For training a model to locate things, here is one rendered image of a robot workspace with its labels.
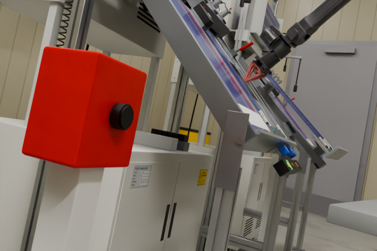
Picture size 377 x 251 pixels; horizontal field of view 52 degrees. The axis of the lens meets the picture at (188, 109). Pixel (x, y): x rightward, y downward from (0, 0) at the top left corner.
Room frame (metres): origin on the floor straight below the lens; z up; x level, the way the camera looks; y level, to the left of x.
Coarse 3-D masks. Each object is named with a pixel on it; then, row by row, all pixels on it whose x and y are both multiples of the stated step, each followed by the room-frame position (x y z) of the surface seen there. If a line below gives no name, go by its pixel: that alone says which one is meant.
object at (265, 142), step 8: (256, 136) 0.89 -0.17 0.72; (264, 136) 0.95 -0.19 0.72; (272, 136) 1.01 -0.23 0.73; (248, 144) 0.93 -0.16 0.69; (256, 144) 0.99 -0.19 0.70; (264, 144) 1.06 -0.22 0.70; (272, 144) 1.13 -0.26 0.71; (280, 144) 1.22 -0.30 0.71; (288, 144) 1.34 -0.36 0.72; (296, 144) 1.48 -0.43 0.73; (272, 152) 1.31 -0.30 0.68
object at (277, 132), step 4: (248, 96) 1.26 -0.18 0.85; (256, 100) 1.43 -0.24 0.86; (252, 104) 1.25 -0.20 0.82; (260, 104) 1.46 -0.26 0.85; (260, 108) 1.37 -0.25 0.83; (264, 112) 1.41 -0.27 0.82; (260, 116) 1.24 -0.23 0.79; (268, 116) 1.45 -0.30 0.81; (268, 120) 1.34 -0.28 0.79; (272, 120) 1.44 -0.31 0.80; (268, 124) 1.23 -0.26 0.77; (272, 124) 1.39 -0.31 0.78; (276, 128) 1.35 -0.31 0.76; (272, 132) 1.22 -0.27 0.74; (276, 132) 1.32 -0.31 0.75; (280, 132) 1.43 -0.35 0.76; (280, 136) 1.32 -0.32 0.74
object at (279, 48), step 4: (276, 40) 1.45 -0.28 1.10; (280, 40) 1.47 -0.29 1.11; (284, 40) 1.45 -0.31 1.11; (272, 44) 1.46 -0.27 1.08; (276, 44) 1.48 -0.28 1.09; (280, 44) 1.44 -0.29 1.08; (284, 44) 1.43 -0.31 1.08; (288, 44) 1.45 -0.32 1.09; (272, 48) 1.45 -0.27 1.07; (276, 48) 1.44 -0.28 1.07; (280, 48) 1.43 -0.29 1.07; (284, 48) 1.43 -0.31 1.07; (288, 48) 1.43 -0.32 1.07; (272, 52) 1.46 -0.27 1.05; (276, 52) 1.44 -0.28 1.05; (280, 52) 1.43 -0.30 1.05; (284, 52) 1.43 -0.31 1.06; (288, 52) 1.44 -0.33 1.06; (276, 56) 1.45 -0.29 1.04; (280, 56) 1.44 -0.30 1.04; (284, 56) 1.45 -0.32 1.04
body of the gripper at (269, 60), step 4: (268, 52) 1.46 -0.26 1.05; (256, 56) 1.44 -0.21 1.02; (264, 56) 1.46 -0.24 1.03; (268, 56) 1.45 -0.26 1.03; (272, 56) 1.44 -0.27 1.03; (260, 60) 1.44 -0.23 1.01; (264, 60) 1.45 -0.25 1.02; (268, 60) 1.45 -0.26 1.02; (272, 60) 1.44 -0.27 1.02; (276, 60) 1.45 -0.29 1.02; (280, 60) 1.46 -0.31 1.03; (260, 64) 1.48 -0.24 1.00; (264, 64) 1.43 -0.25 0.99; (268, 64) 1.45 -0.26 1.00; (272, 64) 1.45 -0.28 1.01; (264, 68) 1.43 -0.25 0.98; (268, 68) 1.44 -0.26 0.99
